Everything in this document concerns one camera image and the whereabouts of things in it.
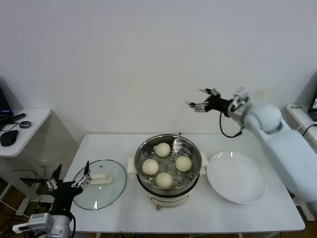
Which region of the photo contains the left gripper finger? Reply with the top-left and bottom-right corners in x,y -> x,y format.
46,164 -> 62,191
71,161 -> 92,190

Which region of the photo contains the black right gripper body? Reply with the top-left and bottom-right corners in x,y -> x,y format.
207,95 -> 234,118

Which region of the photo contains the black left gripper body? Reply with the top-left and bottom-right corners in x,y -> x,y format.
50,181 -> 84,216

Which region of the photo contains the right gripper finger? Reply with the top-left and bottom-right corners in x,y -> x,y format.
199,87 -> 221,98
185,100 -> 209,113

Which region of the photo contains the glass pot lid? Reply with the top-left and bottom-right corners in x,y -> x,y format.
71,159 -> 127,211

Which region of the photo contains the white steamed baozi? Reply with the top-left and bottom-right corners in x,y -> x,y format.
155,172 -> 174,190
142,159 -> 159,176
155,142 -> 171,158
175,155 -> 193,173

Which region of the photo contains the stainless steel steamer pot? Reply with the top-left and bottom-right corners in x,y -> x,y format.
127,134 -> 209,191

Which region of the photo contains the white side table with mouse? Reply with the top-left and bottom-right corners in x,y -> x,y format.
0,108 -> 52,216

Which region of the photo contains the black computer mouse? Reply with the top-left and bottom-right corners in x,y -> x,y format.
0,129 -> 19,147

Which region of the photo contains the black remote stick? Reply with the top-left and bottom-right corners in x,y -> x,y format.
9,113 -> 27,122

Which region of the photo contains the white round plate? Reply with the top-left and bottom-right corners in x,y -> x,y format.
207,151 -> 267,204

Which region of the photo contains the white side table with label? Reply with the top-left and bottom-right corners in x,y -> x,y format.
286,103 -> 317,221

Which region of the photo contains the white electric cooker base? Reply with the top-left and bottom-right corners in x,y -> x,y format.
127,158 -> 208,211

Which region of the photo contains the black laptop with purple screen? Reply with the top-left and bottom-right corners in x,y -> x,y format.
0,86 -> 13,125

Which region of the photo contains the black laptop with white windows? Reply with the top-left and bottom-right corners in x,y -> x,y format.
308,87 -> 317,122

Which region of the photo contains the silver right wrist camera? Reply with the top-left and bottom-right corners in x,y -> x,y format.
231,86 -> 250,111

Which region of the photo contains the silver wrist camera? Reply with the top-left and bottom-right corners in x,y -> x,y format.
231,86 -> 250,111
12,212 -> 55,234

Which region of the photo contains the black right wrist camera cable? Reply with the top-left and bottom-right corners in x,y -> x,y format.
218,111 -> 243,138

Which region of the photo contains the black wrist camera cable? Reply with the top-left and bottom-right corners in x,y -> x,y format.
218,111 -> 243,138
66,210 -> 76,238

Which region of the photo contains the black left wrist camera cable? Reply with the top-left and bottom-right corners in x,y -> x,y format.
66,210 -> 76,238

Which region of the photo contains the black floor cable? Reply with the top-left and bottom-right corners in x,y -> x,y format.
11,169 -> 42,206

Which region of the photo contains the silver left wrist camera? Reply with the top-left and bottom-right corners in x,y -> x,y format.
12,212 -> 55,234

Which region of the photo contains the white cable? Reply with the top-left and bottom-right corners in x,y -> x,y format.
298,121 -> 317,132

